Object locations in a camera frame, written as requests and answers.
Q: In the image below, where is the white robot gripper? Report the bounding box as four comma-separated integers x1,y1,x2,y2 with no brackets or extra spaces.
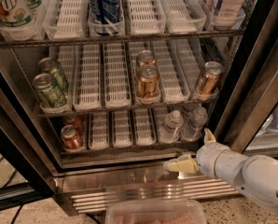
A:
163,128,236,177

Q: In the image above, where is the clear water bottle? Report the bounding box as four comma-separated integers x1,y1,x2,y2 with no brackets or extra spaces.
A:
160,110,184,144
181,106,208,142

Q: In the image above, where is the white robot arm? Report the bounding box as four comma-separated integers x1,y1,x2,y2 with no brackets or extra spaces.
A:
163,128,278,212

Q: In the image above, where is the fridge glass door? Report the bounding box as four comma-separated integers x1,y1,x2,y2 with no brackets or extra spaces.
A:
209,0,278,153

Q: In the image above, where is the stainless fridge base grille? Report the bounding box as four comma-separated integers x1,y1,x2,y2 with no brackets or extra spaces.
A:
53,161,237,216

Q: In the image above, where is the white labelled bottle right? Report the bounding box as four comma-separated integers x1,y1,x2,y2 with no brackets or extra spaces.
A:
212,0,244,30

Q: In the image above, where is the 7UP bottle front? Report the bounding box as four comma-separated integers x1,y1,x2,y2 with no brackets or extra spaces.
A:
0,0,35,41

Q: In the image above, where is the clear plastic food container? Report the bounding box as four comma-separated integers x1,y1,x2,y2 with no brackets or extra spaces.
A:
105,200,206,224

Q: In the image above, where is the gold soda can right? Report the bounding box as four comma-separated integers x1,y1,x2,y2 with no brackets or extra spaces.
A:
194,62,224,95

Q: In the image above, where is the gold soda can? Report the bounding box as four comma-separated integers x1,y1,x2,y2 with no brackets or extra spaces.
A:
194,62,224,95
137,65,160,99
136,49,157,67

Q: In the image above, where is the gold soda can front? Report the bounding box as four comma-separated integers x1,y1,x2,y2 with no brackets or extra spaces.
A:
137,65,160,99

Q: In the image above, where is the gold soda can rear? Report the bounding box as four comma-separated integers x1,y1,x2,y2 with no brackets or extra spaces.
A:
136,49,157,67

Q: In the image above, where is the orange soda can front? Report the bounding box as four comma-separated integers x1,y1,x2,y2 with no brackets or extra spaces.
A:
61,125,83,151

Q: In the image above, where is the orange soda can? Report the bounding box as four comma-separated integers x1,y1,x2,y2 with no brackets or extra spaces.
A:
61,125,83,151
63,114,84,133

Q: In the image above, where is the orange soda can rear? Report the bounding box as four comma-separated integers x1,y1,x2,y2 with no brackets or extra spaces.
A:
63,114,84,133

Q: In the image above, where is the green soda can front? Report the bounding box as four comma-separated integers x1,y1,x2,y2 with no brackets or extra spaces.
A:
33,73,67,108

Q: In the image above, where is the green soda can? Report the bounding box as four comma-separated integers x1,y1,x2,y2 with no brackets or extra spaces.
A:
33,73,67,108
38,57,69,94

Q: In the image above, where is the green soda can rear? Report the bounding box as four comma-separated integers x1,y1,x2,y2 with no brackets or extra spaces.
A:
38,57,69,94

